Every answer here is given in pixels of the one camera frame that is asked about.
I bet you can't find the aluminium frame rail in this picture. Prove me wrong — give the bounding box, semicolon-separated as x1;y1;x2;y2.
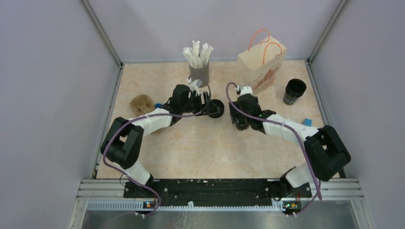
68;0;125;229

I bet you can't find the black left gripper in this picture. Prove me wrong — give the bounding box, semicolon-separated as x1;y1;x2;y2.
181;91;220;116

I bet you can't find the brown pulp cup carrier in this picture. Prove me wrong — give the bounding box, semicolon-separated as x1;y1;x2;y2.
129;94;155;117

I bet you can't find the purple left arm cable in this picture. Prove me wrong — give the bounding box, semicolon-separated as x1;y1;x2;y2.
102;74;212;219

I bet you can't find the blue toy brick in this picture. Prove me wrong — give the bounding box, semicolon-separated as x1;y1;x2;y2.
302;118;312;126

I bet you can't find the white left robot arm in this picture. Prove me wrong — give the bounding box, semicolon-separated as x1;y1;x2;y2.
100;84;224;197

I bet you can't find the white wrapped straws bundle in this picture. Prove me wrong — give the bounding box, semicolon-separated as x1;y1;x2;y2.
182;41;213;69

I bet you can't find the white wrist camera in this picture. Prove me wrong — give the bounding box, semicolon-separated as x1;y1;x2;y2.
235;86;253;97
187;79;202;95

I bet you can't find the teddy bear paper bag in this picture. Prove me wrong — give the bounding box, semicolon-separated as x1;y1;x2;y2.
234;29;287;94

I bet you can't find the black paper cup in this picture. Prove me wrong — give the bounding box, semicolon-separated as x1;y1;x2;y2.
283;79;307;105

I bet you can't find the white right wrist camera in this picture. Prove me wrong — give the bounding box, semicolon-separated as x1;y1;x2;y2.
235;86;253;97

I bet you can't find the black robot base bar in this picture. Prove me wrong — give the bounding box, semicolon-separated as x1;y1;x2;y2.
123;178;312;208

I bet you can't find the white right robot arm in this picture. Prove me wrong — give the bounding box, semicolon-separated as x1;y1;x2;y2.
229;94;352;197

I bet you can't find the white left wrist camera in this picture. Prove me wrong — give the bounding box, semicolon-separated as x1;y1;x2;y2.
187;79;202;95

